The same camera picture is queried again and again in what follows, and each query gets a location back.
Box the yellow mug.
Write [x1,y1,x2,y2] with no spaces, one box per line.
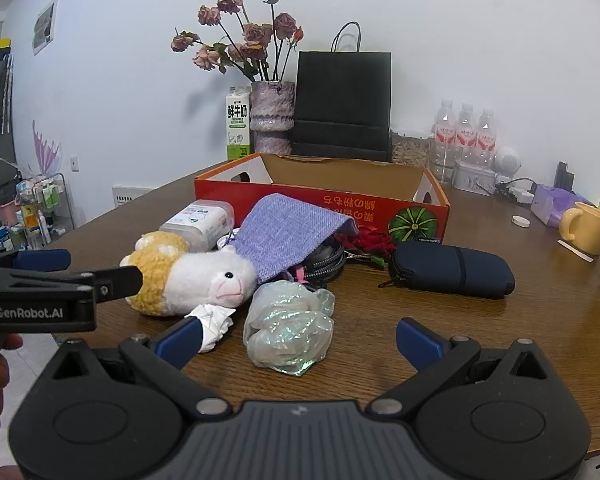
[559,201,600,256]

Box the purple tissue box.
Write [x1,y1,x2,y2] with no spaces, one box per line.
[531,184,581,227]

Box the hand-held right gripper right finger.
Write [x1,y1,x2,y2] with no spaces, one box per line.
[370,317,553,417]

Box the white and green milk carton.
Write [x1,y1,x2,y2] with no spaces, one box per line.
[226,86,252,162]

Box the white wall vent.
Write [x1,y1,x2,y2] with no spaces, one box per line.
[111,185,153,207]

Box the white charger with black cable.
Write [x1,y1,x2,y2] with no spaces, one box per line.
[495,177,537,205]

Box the purple flower wall decal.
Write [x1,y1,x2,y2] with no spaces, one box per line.
[30,120,62,176]

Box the white wet wipes canister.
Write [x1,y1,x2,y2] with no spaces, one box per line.
[159,200,236,252]

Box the purple fabric pouch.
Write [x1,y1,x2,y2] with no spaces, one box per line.
[228,193,359,283]

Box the clear container of clothespins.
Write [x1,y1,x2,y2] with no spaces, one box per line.
[390,130,436,168]

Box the red fabric flower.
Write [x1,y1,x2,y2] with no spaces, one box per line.
[347,227,398,268]

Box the white and yellow plush toy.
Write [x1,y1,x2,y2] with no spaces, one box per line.
[120,231,258,317]

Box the black paper bag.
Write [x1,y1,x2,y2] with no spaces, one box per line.
[291,21,392,162]

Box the dried pink roses bouquet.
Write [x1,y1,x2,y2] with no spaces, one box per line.
[171,0,305,83]

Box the iridescent plastic bag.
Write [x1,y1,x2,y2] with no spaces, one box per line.
[242,280,336,377]

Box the white tin box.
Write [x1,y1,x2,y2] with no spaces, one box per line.
[452,160,497,195]

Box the navy zip case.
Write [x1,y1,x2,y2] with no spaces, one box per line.
[378,242,516,301]

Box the wall poster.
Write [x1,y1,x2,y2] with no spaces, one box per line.
[32,0,60,56]

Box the red cardboard box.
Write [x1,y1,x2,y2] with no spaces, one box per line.
[195,152,451,246]

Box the metal trolley rack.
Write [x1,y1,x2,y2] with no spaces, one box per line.
[0,172,77,251]

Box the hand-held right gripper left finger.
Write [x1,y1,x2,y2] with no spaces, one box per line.
[47,317,231,417]

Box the purple speckled vase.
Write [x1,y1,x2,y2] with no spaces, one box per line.
[249,81,296,156]

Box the black braided cable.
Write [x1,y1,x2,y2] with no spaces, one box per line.
[300,242,348,289]

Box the clear glass cup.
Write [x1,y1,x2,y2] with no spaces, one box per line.
[430,152,457,186]

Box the wooden desk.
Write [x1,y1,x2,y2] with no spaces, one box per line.
[10,157,600,461]

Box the white paper strip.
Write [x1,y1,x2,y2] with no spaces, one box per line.
[557,239,594,263]

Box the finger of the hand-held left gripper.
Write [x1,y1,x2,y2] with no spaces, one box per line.
[10,249,72,272]
[77,266,144,305]

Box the black upright device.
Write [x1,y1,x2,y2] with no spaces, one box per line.
[554,161,576,192]

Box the white tissue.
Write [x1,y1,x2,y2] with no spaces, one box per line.
[184,304,237,353]

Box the white round camera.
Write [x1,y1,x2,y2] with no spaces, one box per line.
[494,146,522,186]

